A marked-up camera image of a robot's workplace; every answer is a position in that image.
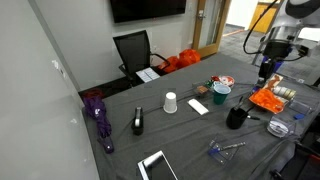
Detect black cup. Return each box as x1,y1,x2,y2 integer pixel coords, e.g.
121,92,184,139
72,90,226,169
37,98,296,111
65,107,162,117
225,106,250,131

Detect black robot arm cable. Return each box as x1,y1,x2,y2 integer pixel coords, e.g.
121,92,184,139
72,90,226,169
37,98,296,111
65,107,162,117
242,0,308,63

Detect red and green ribbon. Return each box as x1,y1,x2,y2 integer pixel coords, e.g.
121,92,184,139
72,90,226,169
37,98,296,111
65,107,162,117
204,75,221,89

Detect red and white bowl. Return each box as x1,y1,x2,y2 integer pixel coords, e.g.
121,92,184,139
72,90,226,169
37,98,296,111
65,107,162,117
218,75,236,89

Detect yellow wooden door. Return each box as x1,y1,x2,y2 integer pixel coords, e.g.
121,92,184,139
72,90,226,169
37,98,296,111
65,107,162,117
249,3,278,34

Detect orange snack bag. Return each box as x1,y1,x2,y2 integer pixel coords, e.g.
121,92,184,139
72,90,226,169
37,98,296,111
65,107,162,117
247,87,286,115

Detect purple folded umbrella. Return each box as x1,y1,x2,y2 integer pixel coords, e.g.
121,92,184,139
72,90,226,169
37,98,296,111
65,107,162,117
82,95,115,155

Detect orange plastic bag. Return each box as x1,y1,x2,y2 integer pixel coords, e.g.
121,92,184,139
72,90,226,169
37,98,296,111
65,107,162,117
178,48,202,69
162,55,182,74

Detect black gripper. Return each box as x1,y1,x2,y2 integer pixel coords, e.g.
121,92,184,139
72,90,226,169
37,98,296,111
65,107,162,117
258,39,294,85

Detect blue bin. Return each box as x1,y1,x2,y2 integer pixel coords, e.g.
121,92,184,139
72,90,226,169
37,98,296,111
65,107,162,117
262,55,284,73

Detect brown block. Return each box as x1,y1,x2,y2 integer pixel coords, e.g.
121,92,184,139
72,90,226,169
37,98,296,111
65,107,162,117
196,85,210,95

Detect black tape dispenser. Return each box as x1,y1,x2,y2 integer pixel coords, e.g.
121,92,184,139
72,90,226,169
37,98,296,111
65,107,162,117
131,106,145,136

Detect small clear plastic tray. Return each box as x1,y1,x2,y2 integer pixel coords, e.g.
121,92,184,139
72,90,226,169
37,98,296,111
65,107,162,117
208,139,242,165

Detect brown and white packet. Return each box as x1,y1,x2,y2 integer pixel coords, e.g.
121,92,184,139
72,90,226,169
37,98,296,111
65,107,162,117
266,73,284,91

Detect white paper cup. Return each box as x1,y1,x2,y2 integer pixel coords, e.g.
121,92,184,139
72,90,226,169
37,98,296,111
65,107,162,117
162,91,179,115

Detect yellowish tape roll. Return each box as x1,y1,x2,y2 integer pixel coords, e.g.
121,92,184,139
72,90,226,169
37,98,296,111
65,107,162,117
285,88,297,101

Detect white eraser block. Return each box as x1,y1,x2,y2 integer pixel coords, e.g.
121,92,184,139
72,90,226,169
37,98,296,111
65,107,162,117
186,98,210,116

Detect green cup with blue rim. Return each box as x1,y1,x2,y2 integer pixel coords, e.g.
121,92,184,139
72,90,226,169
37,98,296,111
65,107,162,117
212,81,232,106

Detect round clear lidded container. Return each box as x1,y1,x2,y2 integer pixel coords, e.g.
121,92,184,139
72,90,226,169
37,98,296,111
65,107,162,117
266,114,297,139

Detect black wall television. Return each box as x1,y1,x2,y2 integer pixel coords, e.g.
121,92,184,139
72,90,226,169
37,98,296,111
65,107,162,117
109,0,188,24

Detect grey tablecloth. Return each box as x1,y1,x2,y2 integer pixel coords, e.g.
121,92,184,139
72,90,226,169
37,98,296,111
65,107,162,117
81,52,320,180

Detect dark red bag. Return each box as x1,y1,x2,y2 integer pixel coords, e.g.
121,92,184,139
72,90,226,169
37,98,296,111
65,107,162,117
82,88,104,100

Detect white printed paper sheet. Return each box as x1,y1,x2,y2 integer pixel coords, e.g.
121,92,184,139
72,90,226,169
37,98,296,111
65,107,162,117
135,67,161,83

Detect tablet with white frame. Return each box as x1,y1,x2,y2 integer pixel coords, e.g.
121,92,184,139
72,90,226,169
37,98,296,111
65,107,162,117
137,150,179,180

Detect clear container with tape rolls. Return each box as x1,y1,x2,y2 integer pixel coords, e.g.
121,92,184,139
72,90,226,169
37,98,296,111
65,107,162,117
264,73,298,102

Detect clear plastic box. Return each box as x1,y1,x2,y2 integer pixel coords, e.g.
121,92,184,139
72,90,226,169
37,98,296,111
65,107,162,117
287,99,315,117

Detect black mesh office chair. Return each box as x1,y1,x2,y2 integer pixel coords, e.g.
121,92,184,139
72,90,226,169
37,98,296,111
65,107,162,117
112,29,171,88

